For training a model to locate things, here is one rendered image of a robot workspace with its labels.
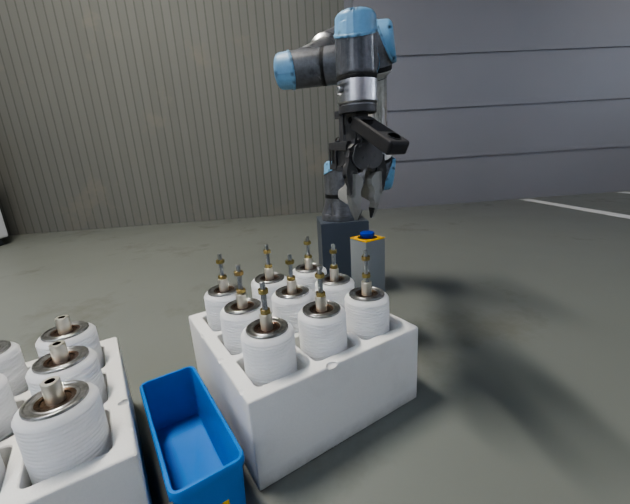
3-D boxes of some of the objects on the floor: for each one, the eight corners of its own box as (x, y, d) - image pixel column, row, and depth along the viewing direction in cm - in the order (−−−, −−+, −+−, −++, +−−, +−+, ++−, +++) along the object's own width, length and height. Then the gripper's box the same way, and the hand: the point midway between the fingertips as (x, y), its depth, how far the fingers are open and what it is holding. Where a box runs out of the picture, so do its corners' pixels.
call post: (352, 335, 106) (349, 238, 97) (369, 328, 109) (368, 234, 101) (367, 345, 100) (366, 242, 91) (385, 337, 103) (385, 238, 95)
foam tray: (198, 378, 90) (187, 315, 85) (321, 331, 109) (318, 278, 105) (259, 492, 58) (247, 403, 53) (417, 397, 78) (419, 326, 73)
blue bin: (149, 432, 72) (138, 383, 69) (201, 409, 78) (193, 363, 75) (183, 564, 48) (169, 499, 45) (255, 517, 54) (247, 456, 51)
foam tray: (-106, 493, 62) (-148, 410, 57) (133, 402, 82) (116, 335, 77) (-312, 838, 30) (-449, 717, 25) (161, 551, 50) (137, 453, 45)
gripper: (362, 110, 71) (364, 212, 77) (318, 109, 66) (324, 219, 71) (392, 104, 64) (392, 216, 70) (345, 102, 59) (349, 224, 64)
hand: (366, 212), depth 68 cm, fingers open, 3 cm apart
